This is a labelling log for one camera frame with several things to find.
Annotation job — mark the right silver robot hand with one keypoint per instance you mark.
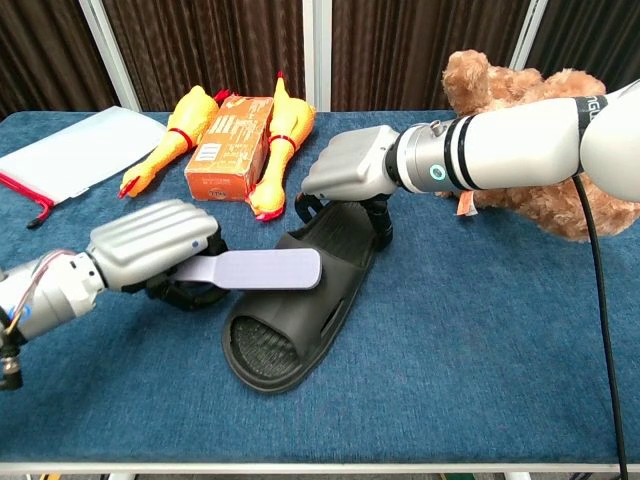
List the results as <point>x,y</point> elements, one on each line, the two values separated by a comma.
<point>350,160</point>

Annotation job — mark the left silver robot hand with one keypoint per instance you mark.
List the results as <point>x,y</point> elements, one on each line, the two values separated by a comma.
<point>155,240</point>

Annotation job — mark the lavender handled scrub brush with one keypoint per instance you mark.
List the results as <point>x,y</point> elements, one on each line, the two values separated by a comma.
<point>265,270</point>

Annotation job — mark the black rubber slide sandal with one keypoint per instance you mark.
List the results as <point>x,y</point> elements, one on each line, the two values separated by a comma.
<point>300,310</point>

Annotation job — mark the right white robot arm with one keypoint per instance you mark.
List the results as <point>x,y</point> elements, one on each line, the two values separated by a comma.
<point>525,145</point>

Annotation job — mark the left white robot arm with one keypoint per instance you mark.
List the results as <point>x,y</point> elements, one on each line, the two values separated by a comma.
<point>45,300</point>

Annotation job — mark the yellow rubber chicken toy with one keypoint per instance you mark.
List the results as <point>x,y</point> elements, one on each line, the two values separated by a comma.
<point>187,117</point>
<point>290,120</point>

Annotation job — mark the orange cardboard box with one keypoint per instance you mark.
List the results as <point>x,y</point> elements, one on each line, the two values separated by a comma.
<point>230,150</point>

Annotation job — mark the white zip pouch red edge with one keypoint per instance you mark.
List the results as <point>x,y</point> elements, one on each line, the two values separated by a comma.
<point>80,150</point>

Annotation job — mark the brown pleated partition panel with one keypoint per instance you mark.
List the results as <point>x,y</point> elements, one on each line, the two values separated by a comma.
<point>415,50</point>
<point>215,45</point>
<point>45,50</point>
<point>595,35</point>

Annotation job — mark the blue fabric table cover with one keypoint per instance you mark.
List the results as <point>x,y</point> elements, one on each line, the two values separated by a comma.
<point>450,325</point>

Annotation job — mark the brown plush teddy bear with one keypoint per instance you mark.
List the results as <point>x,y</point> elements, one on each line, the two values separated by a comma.
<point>545,210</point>

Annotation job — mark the white partition frame post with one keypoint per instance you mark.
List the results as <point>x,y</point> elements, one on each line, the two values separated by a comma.
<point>529,30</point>
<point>317,55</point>
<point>111,55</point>

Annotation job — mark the white table frame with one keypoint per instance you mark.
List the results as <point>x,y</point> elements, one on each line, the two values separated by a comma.
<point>320,470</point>

